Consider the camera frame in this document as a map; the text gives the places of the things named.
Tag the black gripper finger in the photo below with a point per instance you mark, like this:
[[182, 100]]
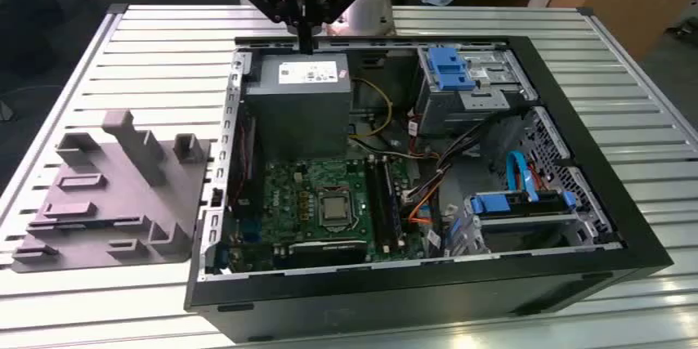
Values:
[[338, 5], [262, 1]]

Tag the installed RAM stick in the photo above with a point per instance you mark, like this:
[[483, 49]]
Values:
[[394, 206]]

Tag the blue drive bay latch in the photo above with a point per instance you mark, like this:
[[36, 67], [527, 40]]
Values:
[[450, 71]]

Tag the grey power supply unit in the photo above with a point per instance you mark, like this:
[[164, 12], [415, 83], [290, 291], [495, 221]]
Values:
[[299, 120]]

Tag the metal drive cage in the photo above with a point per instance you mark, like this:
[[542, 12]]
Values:
[[490, 99]]

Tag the green motherboard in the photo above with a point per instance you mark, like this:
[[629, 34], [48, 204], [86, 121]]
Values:
[[283, 185]]

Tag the CPU socket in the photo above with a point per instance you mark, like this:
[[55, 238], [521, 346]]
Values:
[[337, 191]]

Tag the silver CPU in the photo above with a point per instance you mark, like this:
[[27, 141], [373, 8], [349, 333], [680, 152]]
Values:
[[335, 208]]

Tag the grey parts rack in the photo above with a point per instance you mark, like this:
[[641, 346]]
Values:
[[136, 202]]

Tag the hard disk in blue carrier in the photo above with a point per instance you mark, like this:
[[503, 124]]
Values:
[[518, 204]]

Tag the black graphics card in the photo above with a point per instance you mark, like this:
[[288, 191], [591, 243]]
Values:
[[327, 251]]

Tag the blue port connector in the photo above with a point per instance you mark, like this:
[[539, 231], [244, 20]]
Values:
[[222, 261]]

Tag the black open PC case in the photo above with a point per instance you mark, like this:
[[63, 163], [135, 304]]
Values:
[[382, 300]]

